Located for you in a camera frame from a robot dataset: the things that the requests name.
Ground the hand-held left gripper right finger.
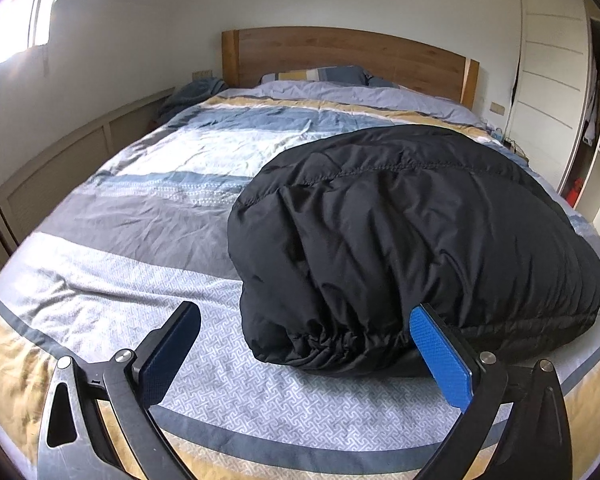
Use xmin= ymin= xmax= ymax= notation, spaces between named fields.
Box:
xmin=409 ymin=302 xmax=573 ymax=480

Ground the wooden headboard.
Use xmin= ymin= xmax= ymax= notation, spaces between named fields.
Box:
xmin=221 ymin=26 xmax=480 ymax=111

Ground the window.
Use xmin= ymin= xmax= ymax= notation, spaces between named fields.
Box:
xmin=0 ymin=0 xmax=87 ymax=72

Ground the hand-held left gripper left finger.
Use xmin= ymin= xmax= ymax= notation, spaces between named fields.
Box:
xmin=37 ymin=301 xmax=202 ymax=480

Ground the white wardrobe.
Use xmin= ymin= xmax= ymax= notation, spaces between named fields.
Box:
xmin=505 ymin=0 xmax=600 ymax=241

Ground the grey-blue crumpled cloth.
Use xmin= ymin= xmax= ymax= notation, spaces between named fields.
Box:
xmin=159 ymin=77 xmax=229 ymax=124

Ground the striped pillow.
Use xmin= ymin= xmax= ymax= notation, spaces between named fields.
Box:
xmin=258 ymin=65 xmax=371 ymax=86

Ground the beige low wall cabinet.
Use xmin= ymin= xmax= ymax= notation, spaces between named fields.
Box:
xmin=0 ymin=87 xmax=176 ymax=281

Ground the black puffer jacket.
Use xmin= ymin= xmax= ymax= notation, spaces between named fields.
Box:
xmin=227 ymin=126 xmax=600 ymax=373

